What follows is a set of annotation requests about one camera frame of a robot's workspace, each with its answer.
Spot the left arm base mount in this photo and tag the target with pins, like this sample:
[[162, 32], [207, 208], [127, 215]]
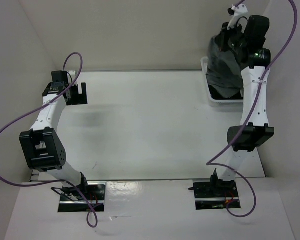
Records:
[[70, 201]]

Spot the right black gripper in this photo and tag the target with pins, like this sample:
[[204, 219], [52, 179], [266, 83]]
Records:
[[220, 38]]

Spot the grey skirt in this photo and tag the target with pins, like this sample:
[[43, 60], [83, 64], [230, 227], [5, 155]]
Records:
[[223, 72]]

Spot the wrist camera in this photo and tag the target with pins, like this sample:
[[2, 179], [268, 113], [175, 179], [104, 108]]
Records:
[[237, 11], [71, 75]]

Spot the white plastic basket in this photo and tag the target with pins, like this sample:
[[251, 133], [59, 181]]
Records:
[[204, 66]]

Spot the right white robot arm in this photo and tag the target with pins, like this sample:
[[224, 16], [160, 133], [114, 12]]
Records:
[[254, 128]]

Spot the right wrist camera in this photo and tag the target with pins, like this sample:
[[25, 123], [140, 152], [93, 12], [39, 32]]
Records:
[[237, 11]]

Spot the black folded skirt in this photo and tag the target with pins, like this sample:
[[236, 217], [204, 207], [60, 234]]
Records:
[[217, 96]]

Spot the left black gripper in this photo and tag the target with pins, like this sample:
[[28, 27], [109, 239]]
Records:
[[80, 98]]

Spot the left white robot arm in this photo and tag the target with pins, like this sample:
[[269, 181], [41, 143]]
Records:
[[42, 148]]

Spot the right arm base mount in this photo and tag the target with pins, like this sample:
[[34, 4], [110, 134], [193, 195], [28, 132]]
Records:
[[208, 198]]

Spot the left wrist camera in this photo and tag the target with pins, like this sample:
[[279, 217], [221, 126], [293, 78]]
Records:
[[71, 75]]

